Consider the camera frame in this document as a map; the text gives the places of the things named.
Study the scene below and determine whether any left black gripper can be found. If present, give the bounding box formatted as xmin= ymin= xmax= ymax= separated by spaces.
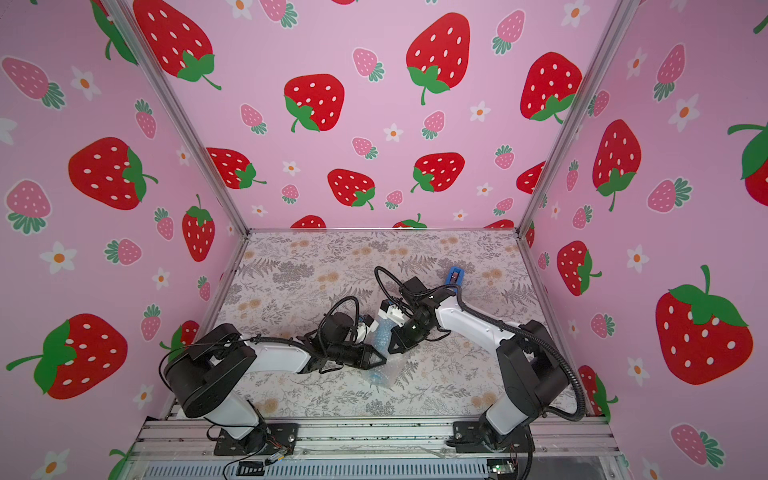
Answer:
xmin=327 ymin=342 xmax=389 ymax=370

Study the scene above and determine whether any blue plastic wine glass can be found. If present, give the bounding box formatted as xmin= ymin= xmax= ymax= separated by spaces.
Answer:
xmin=366 ymin=322 xmax=402 ymax=389

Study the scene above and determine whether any clear bubble wrap sheet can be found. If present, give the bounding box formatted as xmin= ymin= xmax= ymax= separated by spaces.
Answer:
xmin=363 ymin=299 xmax=409 ymax=390

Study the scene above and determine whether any blue tape dispenser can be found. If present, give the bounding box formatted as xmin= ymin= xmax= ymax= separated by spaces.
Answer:
xmin=445 ymin=266 xmax=465 ymax=285

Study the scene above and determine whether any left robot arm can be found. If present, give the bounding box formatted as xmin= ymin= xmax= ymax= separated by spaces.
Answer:
xmin=162 ymin=312 xmax=386 ymax=441

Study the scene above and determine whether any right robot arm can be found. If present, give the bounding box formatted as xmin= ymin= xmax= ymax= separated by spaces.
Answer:
xmin=378 ymin=288 xmax=585 ymax=449

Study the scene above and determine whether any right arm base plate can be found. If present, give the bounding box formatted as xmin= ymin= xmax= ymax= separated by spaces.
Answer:
xmin=445 ymin=420 xmax=535 ymax=454

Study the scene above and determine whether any white vented cable duct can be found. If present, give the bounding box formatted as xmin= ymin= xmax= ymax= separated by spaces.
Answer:
xmin=143 ymin=458 xmax=489 ymax=479

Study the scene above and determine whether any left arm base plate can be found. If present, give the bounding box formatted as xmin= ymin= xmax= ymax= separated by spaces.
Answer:
xmin=214 ymin=422 xmax=299 ymax=457

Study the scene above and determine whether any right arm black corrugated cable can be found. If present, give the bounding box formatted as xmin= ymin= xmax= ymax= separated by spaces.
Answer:
xmin=373 ymin=265 xmax=587 ymax=480

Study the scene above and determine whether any aluminium rail frame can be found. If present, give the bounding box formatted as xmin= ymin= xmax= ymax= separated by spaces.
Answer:
xmin=130 ymin=416 xmax=621 ymax=461

